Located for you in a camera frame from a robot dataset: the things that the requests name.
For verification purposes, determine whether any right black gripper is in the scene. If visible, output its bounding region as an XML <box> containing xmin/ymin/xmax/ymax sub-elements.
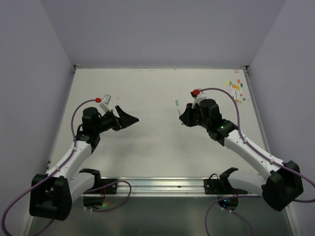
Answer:
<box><xmin>180</xmin><ymin>101</ymin><xmax>210</xmax><ymax>128</ymax></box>

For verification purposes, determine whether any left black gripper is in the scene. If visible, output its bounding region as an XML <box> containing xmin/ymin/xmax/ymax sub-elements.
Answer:
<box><xmin>94</xmin><ymin>105</ymin><xmax>138</xmax><ymax>133</ymax></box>

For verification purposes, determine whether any teal green marker pen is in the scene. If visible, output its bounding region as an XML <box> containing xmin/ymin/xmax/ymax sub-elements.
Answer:
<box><xmin>175</xmin><ymin>99</ymin><xmax>182</xmax><ymax>116</ymax></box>

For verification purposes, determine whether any light green cap marker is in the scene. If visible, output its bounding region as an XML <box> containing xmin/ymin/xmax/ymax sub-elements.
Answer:
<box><xmin>229</xmin><ymin>81</ymin><xmax>238</xmax><ymax>102</ymax></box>

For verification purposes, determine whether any pink cap marker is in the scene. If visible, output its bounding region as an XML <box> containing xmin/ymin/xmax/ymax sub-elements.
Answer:
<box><xmin>232</xmin><ymin>84</ymin><xmax>239</xmax><ymax>103</ymax></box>

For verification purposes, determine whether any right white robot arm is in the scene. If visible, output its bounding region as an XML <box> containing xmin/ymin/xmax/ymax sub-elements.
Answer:
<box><xmin>179</xmin><ymin>99</ymin><xmax>304</xmax><ymax>211</ymax></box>

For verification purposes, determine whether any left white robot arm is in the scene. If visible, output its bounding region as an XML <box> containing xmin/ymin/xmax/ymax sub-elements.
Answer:
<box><xmin>29</xmin><ymin>106</ymin><xmax>139</xmax><ymax>221</ymax></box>

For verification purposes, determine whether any orange cap marker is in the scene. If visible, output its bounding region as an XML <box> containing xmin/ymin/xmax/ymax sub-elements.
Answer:
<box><xmin>238</xmin><ymin>79</ymin><xmax>246</xmax><ymax>100</ymax></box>

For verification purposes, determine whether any dark green cap marker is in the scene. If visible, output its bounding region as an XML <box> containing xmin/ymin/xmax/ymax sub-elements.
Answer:
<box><xmin>240</xmin><ymin>83</ymin><xmax>246</xmax><ymax>101</ymax></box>

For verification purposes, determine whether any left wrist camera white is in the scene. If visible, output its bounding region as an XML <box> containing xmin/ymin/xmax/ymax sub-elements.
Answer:
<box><xmin>99</xmin><ymin>94</ymin><xmax>111</xmax><ymax>113</ymax></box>

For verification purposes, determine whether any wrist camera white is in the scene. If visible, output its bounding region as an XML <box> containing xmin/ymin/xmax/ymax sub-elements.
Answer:
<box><xmin>99</xmin><ymin>94</ymin><xmax>111</xmax><ymax>113</ymax></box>
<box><xmin>191</xmin><ymin>89</ymin><xmax>207</xmax><ymax>109</ymax></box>

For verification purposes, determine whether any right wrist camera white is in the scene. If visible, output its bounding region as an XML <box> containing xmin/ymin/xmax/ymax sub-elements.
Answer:
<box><xmin>191</xmin><ymin>89</ymin><xmax>207</xmax><ymax>109</ymax></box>

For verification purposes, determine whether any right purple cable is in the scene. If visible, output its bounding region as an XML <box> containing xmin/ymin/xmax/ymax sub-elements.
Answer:
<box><xmin>191</xmin><ymin>88</ymin><xmax>315</xmax><ymax>236</ymax></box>

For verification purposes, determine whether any aluminium rail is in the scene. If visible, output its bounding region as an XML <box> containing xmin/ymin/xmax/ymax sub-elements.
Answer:
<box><xmin>73</xmin><ymin>177</ymin><xmax>291</xmax><ymax>197</ymax></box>

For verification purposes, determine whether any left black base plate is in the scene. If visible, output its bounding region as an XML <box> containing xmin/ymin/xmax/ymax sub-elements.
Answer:
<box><xmin>81</xmin><ymin>178</ymin><xmax>118</xmax><ymax>195</ymax></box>

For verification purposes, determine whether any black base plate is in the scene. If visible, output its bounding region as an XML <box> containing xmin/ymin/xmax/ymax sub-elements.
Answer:
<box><xmin>81</xmin><ymin>178</ymin><xmax>118</xmax><ymax>195</ymax></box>
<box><xmin>203</xmin><ymin>178</ymin><xmax>248</xmax><ymax>195</ymax></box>

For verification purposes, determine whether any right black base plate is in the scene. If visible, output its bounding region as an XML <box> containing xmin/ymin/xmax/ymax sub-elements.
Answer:
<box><xmin>203</xmin><ymin>178</ymin><xmax>248</xmax><ymax>195</ymax></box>

